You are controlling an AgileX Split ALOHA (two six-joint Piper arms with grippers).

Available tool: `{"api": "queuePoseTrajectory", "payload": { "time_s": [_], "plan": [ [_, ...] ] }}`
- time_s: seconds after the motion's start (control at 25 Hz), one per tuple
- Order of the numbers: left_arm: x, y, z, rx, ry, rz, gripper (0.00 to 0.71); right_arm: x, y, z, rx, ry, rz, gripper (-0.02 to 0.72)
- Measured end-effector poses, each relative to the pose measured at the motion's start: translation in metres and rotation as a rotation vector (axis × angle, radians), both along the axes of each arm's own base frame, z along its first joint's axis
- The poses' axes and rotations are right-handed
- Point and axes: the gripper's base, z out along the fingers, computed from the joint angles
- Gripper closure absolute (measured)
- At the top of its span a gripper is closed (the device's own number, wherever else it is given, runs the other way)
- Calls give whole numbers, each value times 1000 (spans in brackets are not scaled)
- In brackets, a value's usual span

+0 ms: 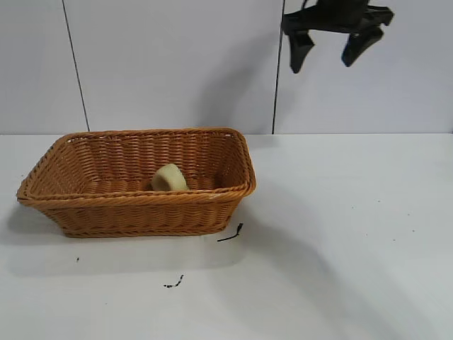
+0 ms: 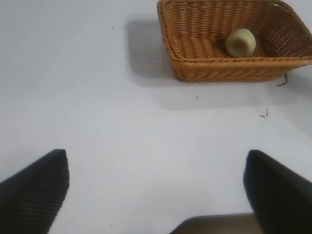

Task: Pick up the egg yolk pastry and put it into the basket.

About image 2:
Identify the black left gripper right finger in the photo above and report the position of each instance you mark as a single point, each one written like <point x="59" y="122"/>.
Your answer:
<point x="280" y="195"/>

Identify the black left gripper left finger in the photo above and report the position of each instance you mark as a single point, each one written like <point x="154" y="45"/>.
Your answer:
<point x="31" y="195"/>

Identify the brown woven wicker basket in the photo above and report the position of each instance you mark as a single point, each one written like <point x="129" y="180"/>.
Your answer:
<point x="219" y="69"/>

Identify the pale yellow egg yolk pastry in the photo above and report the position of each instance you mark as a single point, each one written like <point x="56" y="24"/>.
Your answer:
<point x="240" y="43"/>

